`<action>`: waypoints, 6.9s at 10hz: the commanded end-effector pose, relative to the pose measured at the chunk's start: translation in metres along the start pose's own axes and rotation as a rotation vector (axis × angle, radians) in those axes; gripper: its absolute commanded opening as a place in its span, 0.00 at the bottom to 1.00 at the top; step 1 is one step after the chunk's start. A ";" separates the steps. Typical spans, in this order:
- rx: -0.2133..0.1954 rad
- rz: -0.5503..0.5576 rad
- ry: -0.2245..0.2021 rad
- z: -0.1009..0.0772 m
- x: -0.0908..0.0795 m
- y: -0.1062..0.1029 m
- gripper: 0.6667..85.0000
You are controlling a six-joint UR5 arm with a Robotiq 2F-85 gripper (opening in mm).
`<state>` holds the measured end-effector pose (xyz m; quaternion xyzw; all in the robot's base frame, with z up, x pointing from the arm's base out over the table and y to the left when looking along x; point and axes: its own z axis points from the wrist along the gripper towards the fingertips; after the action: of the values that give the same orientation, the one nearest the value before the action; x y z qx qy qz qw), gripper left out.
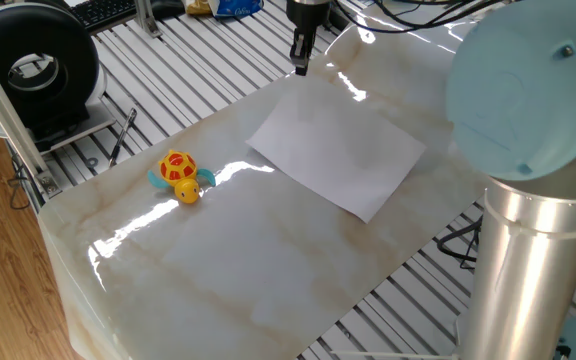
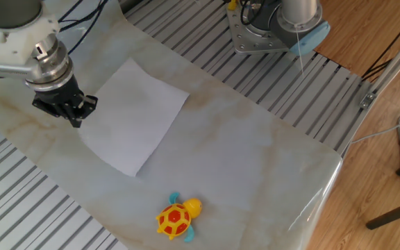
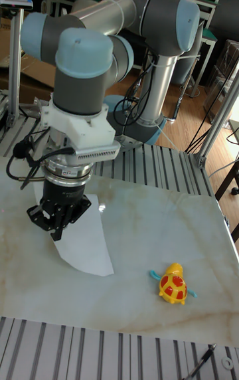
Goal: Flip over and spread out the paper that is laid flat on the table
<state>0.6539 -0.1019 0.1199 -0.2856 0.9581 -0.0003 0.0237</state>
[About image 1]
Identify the black computer keyboard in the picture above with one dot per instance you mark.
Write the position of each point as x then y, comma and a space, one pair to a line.
103, 12

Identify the black pen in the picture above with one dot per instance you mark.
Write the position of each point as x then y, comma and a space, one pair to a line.
122, 137

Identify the yellow orange toy turtle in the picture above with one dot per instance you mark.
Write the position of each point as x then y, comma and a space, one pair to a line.
178, 170

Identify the yellow snack bag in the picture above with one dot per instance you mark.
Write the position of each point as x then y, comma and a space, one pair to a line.
198, 6

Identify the white zip tie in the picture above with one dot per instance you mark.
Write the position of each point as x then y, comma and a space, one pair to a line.
523, 229

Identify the white paper sheet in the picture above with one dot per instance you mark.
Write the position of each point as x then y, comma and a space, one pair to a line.
338, 150

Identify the aluminium frame rail with bracket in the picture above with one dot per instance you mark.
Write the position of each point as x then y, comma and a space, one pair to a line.
3, 110

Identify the short aluminium profile post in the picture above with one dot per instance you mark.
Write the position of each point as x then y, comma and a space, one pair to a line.
147, 20

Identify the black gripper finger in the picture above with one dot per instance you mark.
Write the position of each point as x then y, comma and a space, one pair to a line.
308, 50
297, 52

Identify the small metal washer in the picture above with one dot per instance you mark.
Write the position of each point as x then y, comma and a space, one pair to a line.
88, 162

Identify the black computer mouse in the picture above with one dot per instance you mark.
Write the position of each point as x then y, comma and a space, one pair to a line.
168, 7

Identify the blue snack bag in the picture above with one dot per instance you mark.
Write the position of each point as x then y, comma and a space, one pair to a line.
235, 7

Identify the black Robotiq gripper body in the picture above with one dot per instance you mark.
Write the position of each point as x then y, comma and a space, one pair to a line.
308, 15

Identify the glossy marble pattern mat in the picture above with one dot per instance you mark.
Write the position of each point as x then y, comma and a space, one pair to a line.
243, 260

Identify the silver grey UR5 robot arm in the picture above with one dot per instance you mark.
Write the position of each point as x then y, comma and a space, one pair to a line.
528, 90

